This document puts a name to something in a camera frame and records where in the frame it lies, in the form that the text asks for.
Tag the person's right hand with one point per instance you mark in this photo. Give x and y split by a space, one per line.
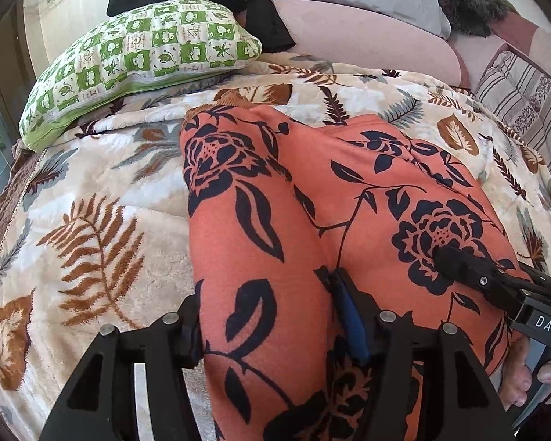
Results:
516 367

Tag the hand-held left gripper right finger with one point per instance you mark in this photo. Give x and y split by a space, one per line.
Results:
349 321

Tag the black cloth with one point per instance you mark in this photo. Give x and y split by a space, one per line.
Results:
257 9

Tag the dark furry cushion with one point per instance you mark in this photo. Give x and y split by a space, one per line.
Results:
468 4

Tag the pink pillow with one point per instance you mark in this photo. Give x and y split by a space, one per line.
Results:
349 41

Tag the pink cloth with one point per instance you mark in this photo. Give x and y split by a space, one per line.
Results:
532 36

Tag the green checkered pillow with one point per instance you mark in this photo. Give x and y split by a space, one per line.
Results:
133 55

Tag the striped pillow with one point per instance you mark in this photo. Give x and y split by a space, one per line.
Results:
519 96

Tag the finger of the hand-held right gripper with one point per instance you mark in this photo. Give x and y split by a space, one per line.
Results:
463 266
537 274

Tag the cream leaf print blanket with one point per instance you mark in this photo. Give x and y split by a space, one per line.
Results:
96 183

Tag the orange floral pants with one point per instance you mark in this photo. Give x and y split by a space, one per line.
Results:
266 193

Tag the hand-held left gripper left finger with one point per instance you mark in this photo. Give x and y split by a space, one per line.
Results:
188 330

